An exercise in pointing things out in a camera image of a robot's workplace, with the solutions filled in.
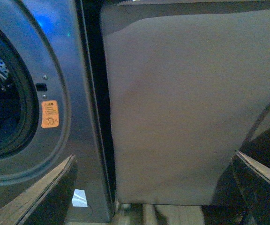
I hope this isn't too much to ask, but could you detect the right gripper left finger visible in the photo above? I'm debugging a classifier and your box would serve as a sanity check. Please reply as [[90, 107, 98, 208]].
[[0, 155, 78, 225]]

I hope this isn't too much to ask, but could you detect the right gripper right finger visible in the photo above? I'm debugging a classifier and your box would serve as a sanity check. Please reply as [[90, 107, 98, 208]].
[[231, 150, 270, 225]]

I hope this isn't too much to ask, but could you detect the grey front-load washing machine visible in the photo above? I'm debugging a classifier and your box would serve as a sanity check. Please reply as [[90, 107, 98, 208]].
[[0, 0, 114, 224]]

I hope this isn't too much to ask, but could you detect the orange warning sticker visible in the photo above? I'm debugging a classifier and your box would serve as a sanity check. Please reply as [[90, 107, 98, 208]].
[[41, 100, 59, 128]]

